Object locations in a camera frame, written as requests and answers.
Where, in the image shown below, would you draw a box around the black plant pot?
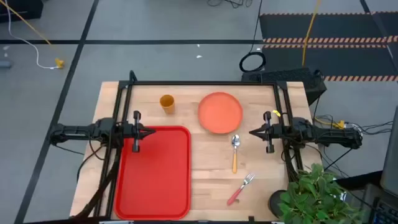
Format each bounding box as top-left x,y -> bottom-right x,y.
268,189 -> 289,218

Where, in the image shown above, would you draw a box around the black keyboard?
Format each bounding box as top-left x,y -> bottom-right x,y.
372,198 -> 398,224

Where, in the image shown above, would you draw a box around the red plastic tray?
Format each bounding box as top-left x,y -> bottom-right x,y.
113,125 -> 192,221

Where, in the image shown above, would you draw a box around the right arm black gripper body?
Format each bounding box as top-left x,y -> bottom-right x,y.
263,111 -> 282,154

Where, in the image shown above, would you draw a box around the black aluminium table frame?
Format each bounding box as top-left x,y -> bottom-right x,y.
93,70 -> 305,219

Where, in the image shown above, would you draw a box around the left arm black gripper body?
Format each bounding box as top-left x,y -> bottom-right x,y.
123,110 -> 142,154

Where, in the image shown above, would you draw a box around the green leafy plant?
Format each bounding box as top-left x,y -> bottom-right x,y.
277,163 -> 363,224

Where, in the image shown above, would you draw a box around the spoon with yellow handle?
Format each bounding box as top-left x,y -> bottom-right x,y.
231,134 -> 241,174

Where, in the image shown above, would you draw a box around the tangled black floor cables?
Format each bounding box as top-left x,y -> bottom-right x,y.
206,0 -> 254,9

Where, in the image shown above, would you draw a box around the fork with red handle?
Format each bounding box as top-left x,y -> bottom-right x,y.
226,173 -> 256,207

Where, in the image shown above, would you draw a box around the orange plastic cup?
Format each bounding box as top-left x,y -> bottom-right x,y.
159,94 -> 175,115

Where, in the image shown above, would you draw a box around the orange round plate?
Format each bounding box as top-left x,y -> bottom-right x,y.
197,91 -> 244,135

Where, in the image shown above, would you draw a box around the black hazard-striped floor mat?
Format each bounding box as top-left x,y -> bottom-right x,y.
259,11 -> 398,83

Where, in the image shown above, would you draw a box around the black computer case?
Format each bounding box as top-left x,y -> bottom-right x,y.
241,67 -> 328,106

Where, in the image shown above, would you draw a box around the black cable with coil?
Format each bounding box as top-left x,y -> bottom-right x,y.
238,0 -> 267,73

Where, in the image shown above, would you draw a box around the yellow cable with plug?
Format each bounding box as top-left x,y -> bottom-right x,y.
0,0 -> 65,70

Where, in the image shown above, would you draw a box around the black box on floor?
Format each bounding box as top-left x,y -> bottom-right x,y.
0,0 -> 44,24

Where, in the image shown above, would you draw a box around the white floor cable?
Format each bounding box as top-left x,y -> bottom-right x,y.
4,0 -> 60,70

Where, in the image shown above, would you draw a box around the hanging yellow cable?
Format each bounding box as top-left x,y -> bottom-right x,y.
301,0 -> 322,68

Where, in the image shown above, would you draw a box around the bundle of loose cables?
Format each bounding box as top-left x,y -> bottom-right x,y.
313,114 -> 394,133

